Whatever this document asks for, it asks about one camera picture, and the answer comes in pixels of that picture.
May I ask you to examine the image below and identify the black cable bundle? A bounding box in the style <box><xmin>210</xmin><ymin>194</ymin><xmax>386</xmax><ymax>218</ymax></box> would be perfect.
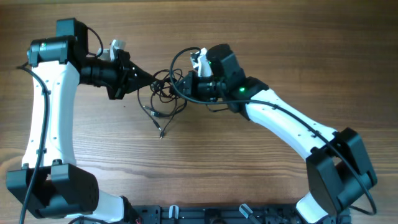
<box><xmin>137</xmin><ymin>68</ymin><xmax>188</xmax><ymax>139</ymax></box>

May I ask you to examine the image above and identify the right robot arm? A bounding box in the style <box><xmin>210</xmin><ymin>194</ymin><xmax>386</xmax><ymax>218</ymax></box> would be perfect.
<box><xmin>170</xmin><ymin>44</ymin><xmax>377</xmax><ymax>223</ymax></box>

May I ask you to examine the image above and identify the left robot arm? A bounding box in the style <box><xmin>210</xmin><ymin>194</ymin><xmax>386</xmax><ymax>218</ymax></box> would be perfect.
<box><xmin>6</xmin><ymin>18</ymin><xmax>154</xmax><ymax>223</ymax></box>

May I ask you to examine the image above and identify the left camera cable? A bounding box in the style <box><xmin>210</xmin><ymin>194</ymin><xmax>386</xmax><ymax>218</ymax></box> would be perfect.
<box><xmin>16</xmin><ymin>62</ymin><xmax>94</xmax><ymax>224</ymax></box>

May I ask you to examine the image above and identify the camera cable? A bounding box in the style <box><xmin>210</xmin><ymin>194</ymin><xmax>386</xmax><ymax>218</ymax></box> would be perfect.
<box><xmin>16</xmin><ymin>62</ymin><xmax>94</xmax><ymax>224</ymax></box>
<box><xmin>169</xmin><ymin>47</ymin><xmax>377</xmax><ymax>216</ymax></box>

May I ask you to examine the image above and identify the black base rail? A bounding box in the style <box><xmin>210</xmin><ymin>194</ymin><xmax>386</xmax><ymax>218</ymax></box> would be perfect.
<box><xmin>133</xmin><ymin>204</ymin><xmax>306</xmax><ymax>224</ymax></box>

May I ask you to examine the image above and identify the right camera cable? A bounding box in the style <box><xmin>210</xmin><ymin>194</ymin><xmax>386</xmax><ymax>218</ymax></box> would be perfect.
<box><xmin>169</xmin><ymin>47</ymin><xmax>377</xmax><ymax>216</ymax></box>

